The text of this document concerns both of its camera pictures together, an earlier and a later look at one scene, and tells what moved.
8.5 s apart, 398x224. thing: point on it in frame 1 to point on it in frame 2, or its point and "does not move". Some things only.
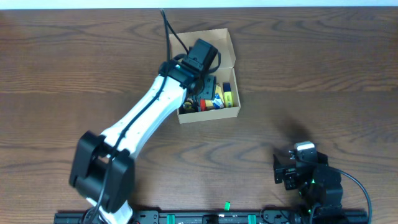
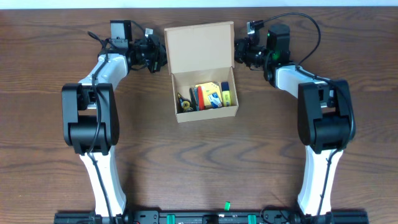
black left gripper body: [208, 85] to [152, 46]
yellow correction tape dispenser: [188, 105] does not move
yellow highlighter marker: [228, 101] does not move
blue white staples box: [217, 102] does not move
